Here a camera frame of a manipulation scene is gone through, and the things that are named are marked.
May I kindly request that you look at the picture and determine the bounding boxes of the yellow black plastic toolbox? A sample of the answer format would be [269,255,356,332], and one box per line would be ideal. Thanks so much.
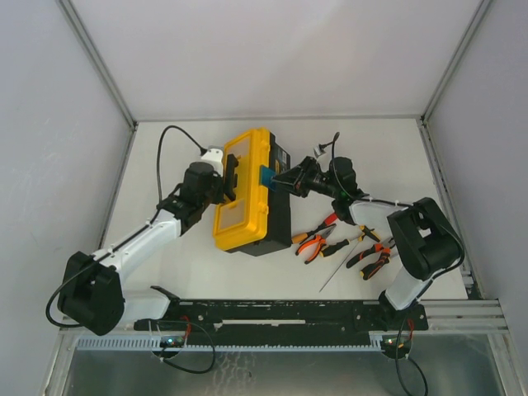
[213,128,291,257]

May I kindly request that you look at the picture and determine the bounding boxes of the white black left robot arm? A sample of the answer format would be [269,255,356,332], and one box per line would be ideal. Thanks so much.
[50,148,238,336]

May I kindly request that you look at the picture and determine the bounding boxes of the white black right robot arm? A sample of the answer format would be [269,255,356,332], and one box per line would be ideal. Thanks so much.
[270,157,465,312]

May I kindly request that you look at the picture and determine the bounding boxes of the orange needle nose pliers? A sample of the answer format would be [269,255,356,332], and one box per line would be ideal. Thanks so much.
[295,226,334,265]

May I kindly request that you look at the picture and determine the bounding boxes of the black orange long screwdriver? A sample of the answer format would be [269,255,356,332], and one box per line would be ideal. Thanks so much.
[320,237,362,257]

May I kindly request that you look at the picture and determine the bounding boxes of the yellow black small screwdriver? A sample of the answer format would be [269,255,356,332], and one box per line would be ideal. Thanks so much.
[357,224,380,243]

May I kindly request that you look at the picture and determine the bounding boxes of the thin metal rod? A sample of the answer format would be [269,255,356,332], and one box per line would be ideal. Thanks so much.
[318,242,360,293]

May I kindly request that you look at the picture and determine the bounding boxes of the black orange combination pliers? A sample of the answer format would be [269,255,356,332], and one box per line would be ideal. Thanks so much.
[346,238,396,281]

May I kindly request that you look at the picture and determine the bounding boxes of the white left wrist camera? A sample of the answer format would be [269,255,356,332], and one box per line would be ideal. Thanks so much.
[200,146,224,176]

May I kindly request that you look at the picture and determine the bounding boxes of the red handled screwdriver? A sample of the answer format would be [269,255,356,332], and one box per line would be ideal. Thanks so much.
[307,212,337,237]

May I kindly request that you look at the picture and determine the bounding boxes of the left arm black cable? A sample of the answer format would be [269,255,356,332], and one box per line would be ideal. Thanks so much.
[45,125,210,329]

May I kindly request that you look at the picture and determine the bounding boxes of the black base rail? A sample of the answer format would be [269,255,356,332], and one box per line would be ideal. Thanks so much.
[150,285,429,332]

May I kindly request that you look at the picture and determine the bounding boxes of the grey cable duct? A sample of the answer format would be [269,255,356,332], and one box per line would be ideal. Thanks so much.
[76,333,382,352]

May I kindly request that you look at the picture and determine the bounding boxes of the left base black cable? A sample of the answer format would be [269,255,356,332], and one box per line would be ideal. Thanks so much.
[158,323,218,375]

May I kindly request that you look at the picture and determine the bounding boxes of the base black cable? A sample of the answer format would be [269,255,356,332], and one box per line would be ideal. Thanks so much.
[394,309,431,396]
[158,323,218,375]

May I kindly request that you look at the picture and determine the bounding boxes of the right base black cable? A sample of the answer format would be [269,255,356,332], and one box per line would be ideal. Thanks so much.
[394,309,431,396]

